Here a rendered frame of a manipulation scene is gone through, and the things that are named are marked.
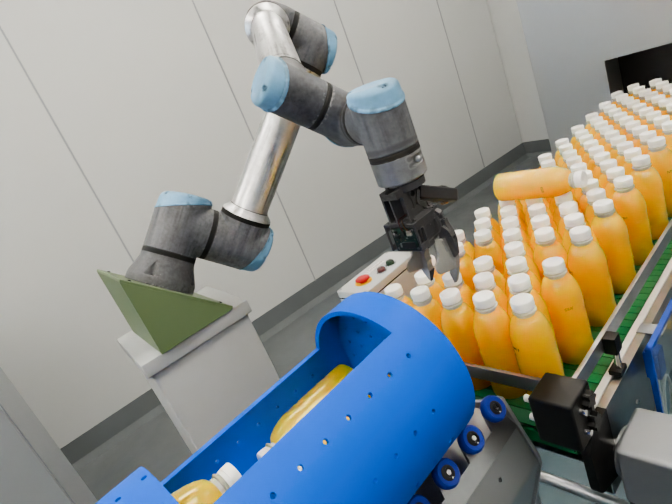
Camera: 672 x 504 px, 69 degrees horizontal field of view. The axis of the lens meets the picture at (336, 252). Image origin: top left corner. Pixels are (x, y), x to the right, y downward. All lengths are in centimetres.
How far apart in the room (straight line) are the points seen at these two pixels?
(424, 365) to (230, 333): 80
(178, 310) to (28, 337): 219
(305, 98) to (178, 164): 269
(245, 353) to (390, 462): 84
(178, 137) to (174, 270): 223
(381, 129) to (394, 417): 43
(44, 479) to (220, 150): 228
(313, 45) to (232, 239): 58
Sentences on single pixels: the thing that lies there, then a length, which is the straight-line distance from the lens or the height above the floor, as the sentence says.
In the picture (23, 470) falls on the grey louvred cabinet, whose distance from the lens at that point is 231.
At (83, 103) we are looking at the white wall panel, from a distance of 346.
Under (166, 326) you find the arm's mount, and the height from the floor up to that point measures 116.
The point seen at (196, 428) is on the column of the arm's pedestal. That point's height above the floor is 86.
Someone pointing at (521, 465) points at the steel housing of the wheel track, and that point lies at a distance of 97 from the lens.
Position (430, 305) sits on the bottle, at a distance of 102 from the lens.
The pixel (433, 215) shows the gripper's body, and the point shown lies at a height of 129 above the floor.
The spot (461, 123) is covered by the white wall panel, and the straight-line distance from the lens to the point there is 515.
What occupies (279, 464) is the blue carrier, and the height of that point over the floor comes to 120.
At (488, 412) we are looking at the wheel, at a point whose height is 97.
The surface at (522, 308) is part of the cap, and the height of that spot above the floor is 111.
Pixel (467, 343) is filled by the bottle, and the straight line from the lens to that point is 99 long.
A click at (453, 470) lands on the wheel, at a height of 96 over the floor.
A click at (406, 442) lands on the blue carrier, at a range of 69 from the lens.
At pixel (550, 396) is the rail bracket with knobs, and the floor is 100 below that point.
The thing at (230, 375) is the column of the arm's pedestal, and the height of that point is 93.
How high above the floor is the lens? 156
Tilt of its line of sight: 19 degrees down
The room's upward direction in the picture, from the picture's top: 23 degrees counter-clockwise
